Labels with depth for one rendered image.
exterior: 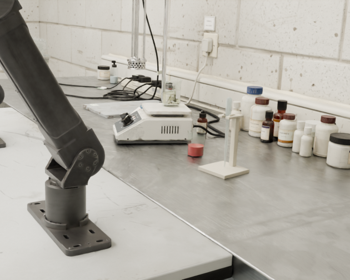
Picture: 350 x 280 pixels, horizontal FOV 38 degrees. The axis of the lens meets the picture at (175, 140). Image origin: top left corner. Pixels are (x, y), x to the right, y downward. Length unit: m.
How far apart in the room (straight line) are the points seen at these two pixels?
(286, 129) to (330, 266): 0.66
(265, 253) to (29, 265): 0.33
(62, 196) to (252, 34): 1.09
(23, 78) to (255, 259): 0.41
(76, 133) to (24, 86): 0.10
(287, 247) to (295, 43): 0.89
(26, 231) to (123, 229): 0.15
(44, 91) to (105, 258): 0.25
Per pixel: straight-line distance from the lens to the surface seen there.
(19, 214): 0.89
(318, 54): 1.51
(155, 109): 1.32
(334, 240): 0.84
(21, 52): 0.72
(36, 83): 0.73
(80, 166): 0.76
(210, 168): 1.11
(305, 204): 0.98
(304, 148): 1.29
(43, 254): 0.75
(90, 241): 0.75
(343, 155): 1.23
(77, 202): 0.79
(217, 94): 1.80
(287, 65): 1.60
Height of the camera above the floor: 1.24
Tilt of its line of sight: 14 degrees down
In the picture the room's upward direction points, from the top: 2 degrees clockwise
